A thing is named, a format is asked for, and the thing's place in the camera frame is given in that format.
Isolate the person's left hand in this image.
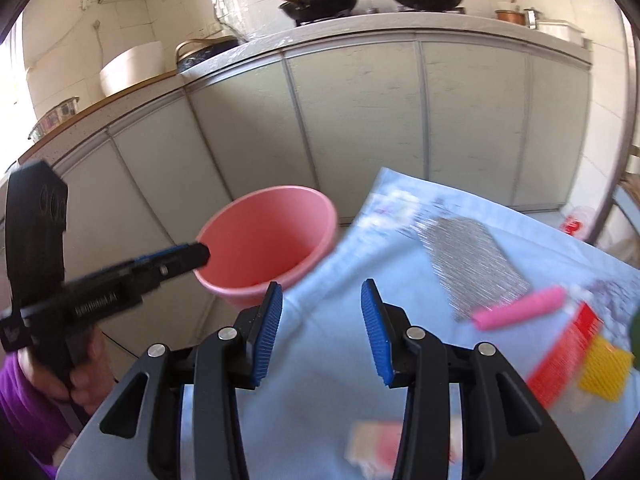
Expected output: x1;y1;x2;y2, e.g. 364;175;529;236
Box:
20;331;119;413

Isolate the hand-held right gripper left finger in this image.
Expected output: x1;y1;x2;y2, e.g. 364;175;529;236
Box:
99;281;284;480

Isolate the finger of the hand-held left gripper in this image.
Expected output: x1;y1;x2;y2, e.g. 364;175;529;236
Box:
100;242;211;292
95;246;198;273

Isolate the metal storage rack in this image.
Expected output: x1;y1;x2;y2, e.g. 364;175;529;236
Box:
585;10;640;271

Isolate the black power cable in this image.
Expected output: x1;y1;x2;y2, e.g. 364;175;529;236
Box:
202;0;241;41

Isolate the pink foam roll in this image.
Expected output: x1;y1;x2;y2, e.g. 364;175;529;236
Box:
472;285;566;331

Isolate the light blue floral cloth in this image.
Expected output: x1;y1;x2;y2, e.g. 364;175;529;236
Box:
180;167;640;480

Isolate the white plastic basin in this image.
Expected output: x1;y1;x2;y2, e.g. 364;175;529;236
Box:
99;41;166;98

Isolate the pink plastic bucket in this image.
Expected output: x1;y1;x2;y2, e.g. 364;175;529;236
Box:
194;186;339;311

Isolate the grey kitchen cabinet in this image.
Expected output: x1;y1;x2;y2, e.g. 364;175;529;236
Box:
15;10;593;376

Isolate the steel bowl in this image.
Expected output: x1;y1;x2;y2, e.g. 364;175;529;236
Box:
29;96;81;141

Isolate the silver scouring cloth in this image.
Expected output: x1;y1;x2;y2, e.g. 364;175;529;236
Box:
417;217;532;322

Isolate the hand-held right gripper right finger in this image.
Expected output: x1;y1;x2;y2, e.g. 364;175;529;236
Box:
361;278;543;480

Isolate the person's left forearm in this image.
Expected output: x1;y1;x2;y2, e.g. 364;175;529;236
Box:
0;347;76;468

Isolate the pink and white paper packet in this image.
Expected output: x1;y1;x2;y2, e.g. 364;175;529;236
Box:
346;421;463;471

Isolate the white rectangular container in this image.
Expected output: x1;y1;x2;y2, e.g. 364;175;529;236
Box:
535;20;586;46

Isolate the plastic bottle red label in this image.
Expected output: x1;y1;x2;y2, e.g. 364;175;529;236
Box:
560;205;598;241

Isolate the small yellow foam net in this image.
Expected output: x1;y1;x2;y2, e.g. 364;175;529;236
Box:
577;336;635;402

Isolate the red cardboard box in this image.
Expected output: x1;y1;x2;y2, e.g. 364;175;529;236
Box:
527;302;603;408

